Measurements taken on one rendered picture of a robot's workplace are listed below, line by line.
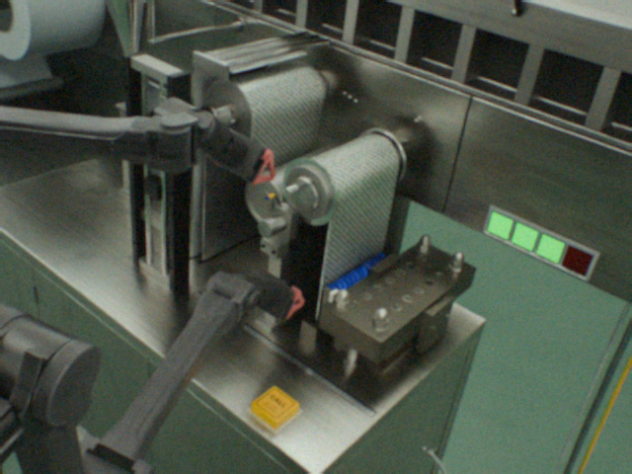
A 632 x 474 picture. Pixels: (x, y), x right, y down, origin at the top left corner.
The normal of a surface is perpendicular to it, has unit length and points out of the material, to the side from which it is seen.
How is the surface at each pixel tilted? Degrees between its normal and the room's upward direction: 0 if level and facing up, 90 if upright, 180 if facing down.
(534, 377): 0
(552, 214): 90
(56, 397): 97
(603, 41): 90
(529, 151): 90
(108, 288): 0
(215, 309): 14
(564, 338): 0
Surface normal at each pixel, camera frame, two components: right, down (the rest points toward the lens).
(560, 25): -0.64, 0.35
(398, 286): 0.11, -0.84
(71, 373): 0.92, 0.37
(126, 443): 0.14, -0.68
